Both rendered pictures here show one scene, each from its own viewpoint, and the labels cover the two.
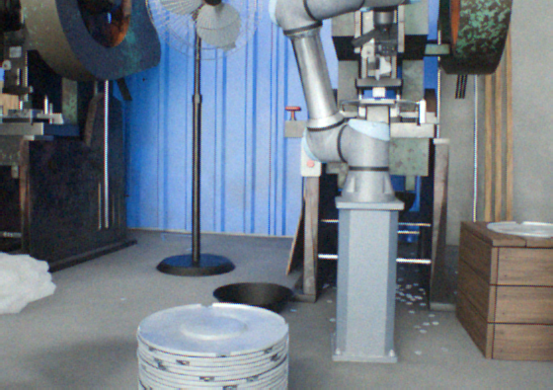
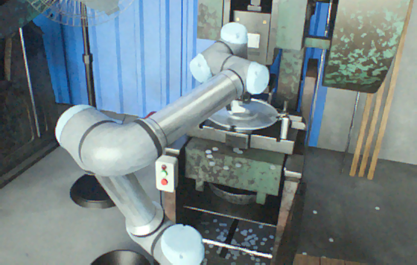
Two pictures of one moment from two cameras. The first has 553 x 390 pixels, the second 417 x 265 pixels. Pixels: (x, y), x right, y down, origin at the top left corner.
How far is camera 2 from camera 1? 1.18 m
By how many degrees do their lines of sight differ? 25
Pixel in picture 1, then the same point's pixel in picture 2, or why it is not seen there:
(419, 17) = (293, 30)
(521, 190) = (398, 115)
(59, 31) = not seen: outside the picture
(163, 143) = (92, 42)
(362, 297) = not seen: outside the picture
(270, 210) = not seen: hidden behind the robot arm
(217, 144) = (137, 48)
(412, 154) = (264, 176)
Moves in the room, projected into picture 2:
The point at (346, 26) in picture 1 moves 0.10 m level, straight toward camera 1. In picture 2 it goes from (212, 30) to (206, 36)
